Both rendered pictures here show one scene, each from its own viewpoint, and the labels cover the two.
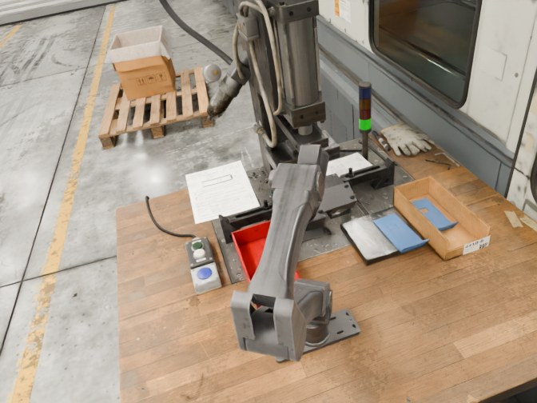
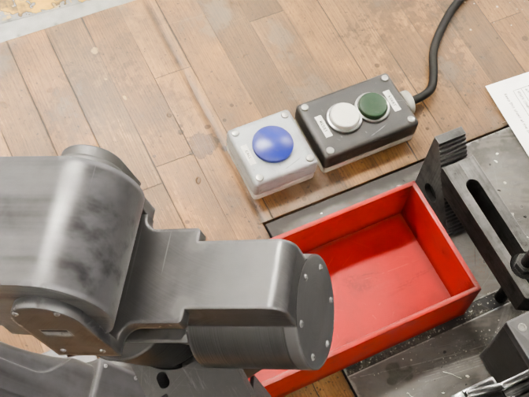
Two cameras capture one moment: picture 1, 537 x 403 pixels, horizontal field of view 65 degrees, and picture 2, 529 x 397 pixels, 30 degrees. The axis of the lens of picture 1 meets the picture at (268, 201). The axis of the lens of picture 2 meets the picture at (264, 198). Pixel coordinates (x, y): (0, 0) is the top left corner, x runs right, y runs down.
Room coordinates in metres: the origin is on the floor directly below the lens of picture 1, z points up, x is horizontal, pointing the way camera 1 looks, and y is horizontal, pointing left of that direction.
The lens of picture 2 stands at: (0.59, -0.26, 1.74)
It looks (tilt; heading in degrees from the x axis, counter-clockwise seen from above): 61 degrees down; 67
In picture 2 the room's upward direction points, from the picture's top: 10 degrees clockwise
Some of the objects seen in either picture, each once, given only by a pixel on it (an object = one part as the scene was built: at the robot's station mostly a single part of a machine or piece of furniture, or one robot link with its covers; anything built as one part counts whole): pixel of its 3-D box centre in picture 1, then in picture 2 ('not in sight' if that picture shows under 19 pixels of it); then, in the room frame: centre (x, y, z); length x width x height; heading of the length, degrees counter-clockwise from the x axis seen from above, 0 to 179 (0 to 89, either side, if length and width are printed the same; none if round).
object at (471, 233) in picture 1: (438, 216); not in sight; (0.85, -0.45, 0.93); 0.25 x 0.13 x 0.08; 11
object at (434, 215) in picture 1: (430, 213); not in sight; (0.88, -0.44, 0.92); 0.15 x 0.07 x 0.03; 9
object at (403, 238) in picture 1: (399, 229); not in sight; (0.82, -0.33, 0.93); 0.15 x 0.07 x 0.03; 14
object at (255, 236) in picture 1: (265, 262); (321, 298); (0.79, 0.04, 0.93); 0.25 x 0.12 x 0.06; 11
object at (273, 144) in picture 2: (204, 274); (271, 146); (0.79, 0.20, 0.93); 0.04 x 0.04 x 0.02
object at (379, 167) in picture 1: (362, 177); not in sight; (1.05, -0.30, 0.95); 0.15 x 0.03 x 0.10; 101
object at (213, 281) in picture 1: (207, 281); (270, 161); (0.79, 0.20, 0.90); 0.07 x 0.07 x 0.06; 11
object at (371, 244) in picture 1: (380, 234); not in sight; (0.84, -0.29, 0.91); 0.17 x 0.16 x 0.02; 101
